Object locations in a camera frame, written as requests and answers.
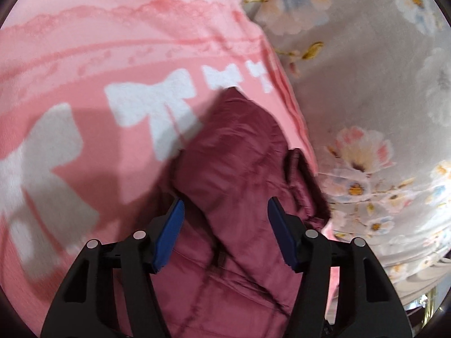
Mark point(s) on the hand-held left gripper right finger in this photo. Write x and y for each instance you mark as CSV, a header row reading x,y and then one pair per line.
x,y
280,232

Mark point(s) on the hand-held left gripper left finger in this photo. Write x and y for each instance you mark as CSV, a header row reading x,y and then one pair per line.
x,y
169,234

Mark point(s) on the maroon quilted jacket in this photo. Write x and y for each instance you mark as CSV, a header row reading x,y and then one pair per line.
x,y
229,155

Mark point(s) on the grey floral bed sheet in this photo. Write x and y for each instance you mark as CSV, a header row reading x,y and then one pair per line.
x,y
370,77

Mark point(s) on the pink blanket with white bows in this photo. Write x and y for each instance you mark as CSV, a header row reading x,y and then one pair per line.
x,y
88,42

